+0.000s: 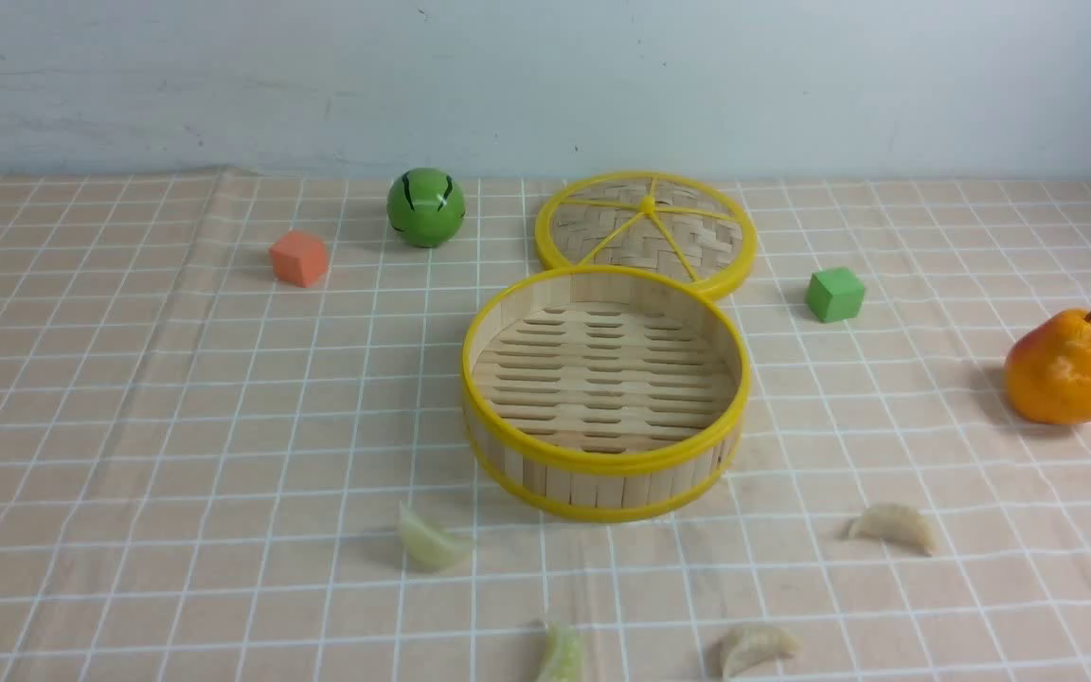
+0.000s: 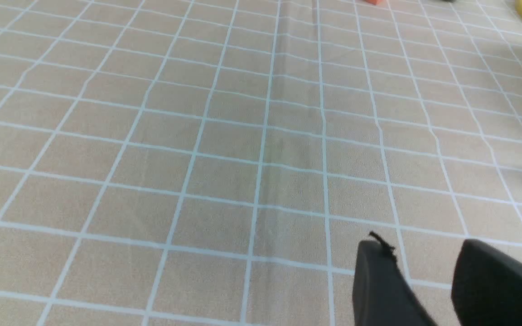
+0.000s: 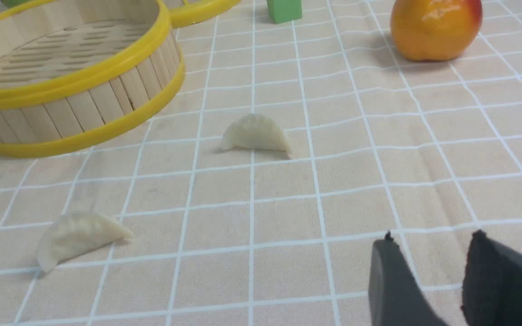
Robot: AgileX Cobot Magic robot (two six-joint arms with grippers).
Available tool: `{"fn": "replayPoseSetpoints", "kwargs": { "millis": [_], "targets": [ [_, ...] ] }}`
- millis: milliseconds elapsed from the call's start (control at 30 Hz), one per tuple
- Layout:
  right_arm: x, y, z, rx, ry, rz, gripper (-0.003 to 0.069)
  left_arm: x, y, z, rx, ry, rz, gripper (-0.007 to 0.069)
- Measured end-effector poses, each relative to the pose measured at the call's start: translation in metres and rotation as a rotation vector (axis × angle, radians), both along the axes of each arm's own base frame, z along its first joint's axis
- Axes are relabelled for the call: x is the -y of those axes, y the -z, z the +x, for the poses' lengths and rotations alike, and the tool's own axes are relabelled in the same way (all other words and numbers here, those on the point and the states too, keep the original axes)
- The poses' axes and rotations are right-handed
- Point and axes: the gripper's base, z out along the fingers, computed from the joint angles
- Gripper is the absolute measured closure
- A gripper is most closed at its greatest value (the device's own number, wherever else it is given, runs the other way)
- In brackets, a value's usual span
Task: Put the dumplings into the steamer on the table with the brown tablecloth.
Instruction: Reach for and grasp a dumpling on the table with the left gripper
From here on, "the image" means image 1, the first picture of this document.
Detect pale green dumpling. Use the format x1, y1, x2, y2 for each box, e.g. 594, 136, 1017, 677
533, 619, 584, 682
397, 502, 473, 571

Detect beige dumpling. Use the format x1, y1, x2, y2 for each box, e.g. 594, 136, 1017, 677
846, 502, 937, 557
718, 624, 801, 681

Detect bamboo steamer tray yellow rim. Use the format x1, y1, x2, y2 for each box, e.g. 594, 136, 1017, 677
460, 266, 750, 523

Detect woven bamboo steamer lid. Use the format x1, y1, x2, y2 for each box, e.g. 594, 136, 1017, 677
533, 170, 758, 299

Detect green ball black stripes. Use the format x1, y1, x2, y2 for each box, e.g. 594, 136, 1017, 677
386, 167, 466, 249

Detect orange cube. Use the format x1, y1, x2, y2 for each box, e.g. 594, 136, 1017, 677
268, 230, 331, 288

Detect green cube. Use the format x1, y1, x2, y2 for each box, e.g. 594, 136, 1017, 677
805, 267, 867, 323

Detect beige checkered tablecloth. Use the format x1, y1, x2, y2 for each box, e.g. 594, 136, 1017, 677
0, 170, 1091, 681

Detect orange yellow pear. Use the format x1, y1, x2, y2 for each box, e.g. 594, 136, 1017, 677
1003, 308, 1091, 426

